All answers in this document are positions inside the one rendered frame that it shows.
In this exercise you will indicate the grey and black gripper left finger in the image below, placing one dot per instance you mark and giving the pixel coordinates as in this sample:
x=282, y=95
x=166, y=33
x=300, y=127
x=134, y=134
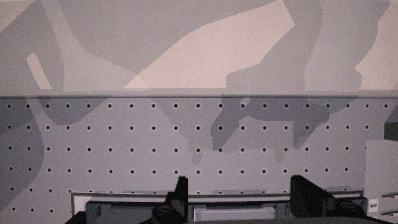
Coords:
x=177, y=210

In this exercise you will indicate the grey perforated base plate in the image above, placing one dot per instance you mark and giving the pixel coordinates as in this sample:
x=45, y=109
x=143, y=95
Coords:
x=51, y=145

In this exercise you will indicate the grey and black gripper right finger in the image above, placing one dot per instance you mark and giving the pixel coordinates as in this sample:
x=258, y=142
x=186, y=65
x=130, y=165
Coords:
x=309, y=200

